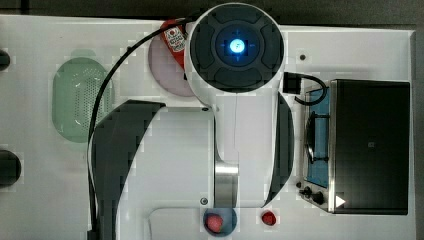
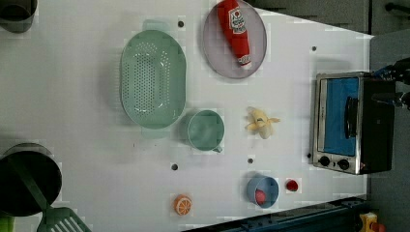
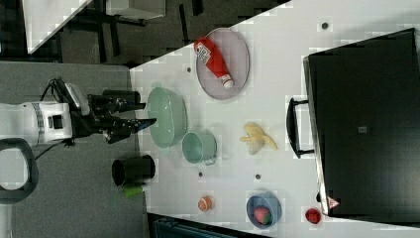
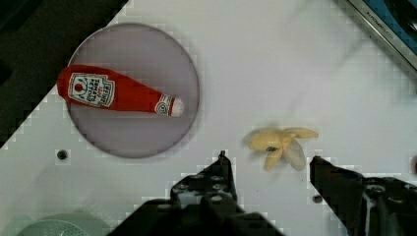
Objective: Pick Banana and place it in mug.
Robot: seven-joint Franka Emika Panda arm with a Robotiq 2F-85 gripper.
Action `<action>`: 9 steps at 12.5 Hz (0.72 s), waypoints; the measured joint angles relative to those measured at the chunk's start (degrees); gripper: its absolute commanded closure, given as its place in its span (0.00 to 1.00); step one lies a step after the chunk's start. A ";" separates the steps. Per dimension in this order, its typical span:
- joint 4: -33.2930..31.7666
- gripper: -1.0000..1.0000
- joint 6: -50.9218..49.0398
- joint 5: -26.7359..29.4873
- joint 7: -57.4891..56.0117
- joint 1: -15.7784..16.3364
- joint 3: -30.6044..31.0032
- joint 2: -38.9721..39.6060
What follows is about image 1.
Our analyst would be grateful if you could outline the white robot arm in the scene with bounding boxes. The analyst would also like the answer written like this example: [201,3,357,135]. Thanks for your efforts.
[88,3,294,240]

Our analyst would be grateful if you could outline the grey round plate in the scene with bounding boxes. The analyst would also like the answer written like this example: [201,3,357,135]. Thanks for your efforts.
[148,36,194,97]

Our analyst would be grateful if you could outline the red ketchup bottle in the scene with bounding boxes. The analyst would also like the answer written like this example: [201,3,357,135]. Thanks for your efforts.
[160,19,186,69]

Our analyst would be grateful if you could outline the pink strawberry toy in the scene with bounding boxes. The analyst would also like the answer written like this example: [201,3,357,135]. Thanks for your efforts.
[205,214,223,233]

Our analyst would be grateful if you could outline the blue cup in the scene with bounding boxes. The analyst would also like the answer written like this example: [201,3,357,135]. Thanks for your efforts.
[203,208,237,237]

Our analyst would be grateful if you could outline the small red tomato toy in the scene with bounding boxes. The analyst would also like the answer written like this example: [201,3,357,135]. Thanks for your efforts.
[261,211,277,226]

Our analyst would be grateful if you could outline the green oval colander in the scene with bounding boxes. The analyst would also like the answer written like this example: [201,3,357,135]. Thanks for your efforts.
[52,57,107,143]

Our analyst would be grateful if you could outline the black toaster oven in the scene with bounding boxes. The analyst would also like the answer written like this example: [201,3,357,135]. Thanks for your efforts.
[297,79,410,215]

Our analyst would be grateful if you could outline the black round container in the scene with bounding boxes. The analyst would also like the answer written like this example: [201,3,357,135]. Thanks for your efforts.
[0,150,22,188]

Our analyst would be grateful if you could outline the black cylinder holder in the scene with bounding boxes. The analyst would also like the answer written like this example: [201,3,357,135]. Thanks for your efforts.
[0,50,10,71]

